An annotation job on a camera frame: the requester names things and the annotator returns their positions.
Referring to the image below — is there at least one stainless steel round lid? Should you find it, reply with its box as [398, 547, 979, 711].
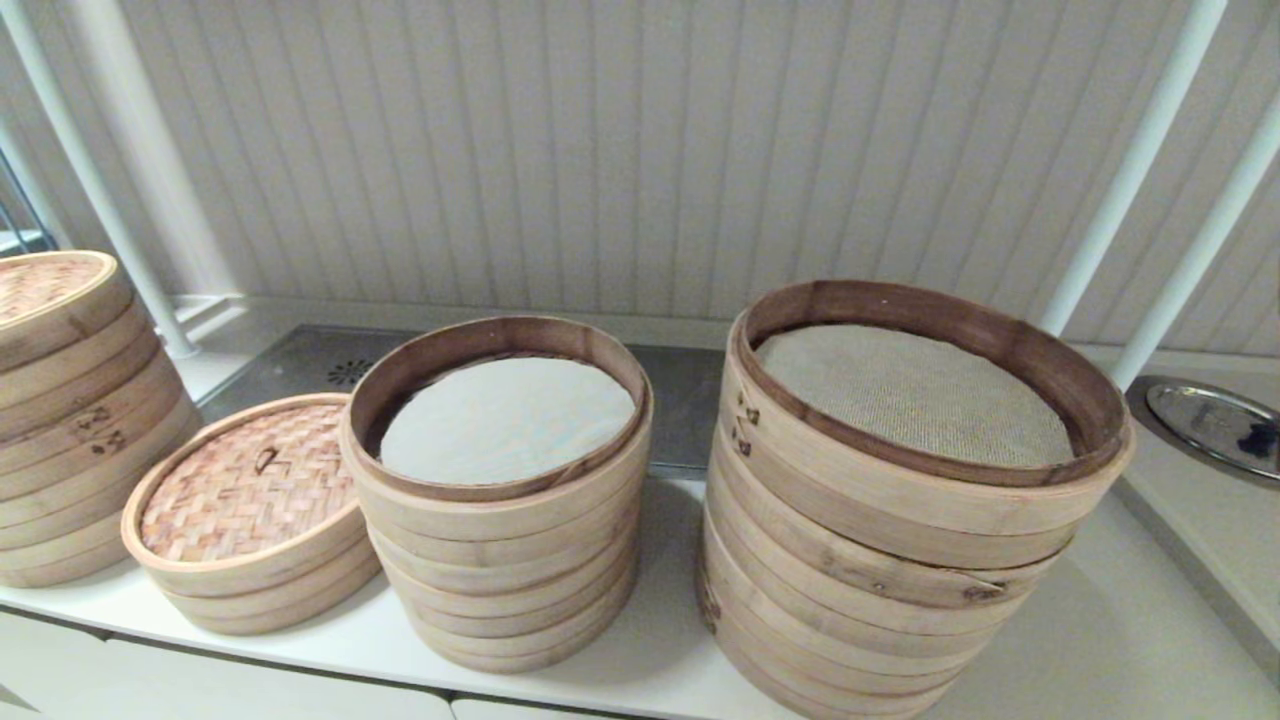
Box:
[1145, 382, 1280, 476]

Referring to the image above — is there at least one woven bamboo steamer lid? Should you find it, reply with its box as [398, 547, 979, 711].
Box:
[0, 250, 136, 373]
[122, 392, 368, 599]

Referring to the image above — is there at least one white metal pole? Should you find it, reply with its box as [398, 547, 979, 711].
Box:
[1040, 0, 1229, 336]
[0, 0, 198, 359]
[1112, 125, 1280, 389]

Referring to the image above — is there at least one white cabinet front panel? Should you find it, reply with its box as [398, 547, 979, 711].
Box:
[95, 640, 456, 720]
[0, 612, 116, 720]

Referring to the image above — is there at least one white round steamer liner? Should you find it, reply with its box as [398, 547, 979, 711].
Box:
[380, 357, 638, 487]

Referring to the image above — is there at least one tan mesh steamer liner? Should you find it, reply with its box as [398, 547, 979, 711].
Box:
[755, 322, 1079, 469]

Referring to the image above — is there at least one large bamboo steamer basket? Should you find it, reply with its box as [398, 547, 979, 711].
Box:
[697, 575, 966, 720]
[700, 615, 831, 720]
[710, 445, 1076, 641]
[698, 515, 1036, 691]
[728, 278, 1137, 571]

